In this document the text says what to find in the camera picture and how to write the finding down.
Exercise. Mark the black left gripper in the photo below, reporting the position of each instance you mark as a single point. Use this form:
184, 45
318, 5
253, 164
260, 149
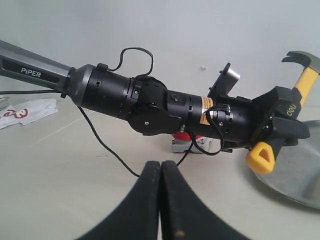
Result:
240, 122

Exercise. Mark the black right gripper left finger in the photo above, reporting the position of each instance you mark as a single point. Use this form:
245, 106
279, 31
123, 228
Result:
137, 216

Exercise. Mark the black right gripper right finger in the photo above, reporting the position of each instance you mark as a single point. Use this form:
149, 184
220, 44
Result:
183, 215

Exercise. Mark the yellow black claw hammer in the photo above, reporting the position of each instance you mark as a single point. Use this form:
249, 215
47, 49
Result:
286, 129

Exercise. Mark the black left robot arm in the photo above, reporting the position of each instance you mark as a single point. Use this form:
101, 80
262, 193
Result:
152, 109

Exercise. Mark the red dome push button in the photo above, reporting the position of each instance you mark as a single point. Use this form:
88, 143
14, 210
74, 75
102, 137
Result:
181, 142

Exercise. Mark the round stainless steel plate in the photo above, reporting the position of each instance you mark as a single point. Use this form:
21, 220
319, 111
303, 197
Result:
296, 175

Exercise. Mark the white cloth red logo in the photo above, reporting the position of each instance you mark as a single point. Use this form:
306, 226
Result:
27, 112

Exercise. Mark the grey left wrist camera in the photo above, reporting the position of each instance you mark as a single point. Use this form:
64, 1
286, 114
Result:
224, 83

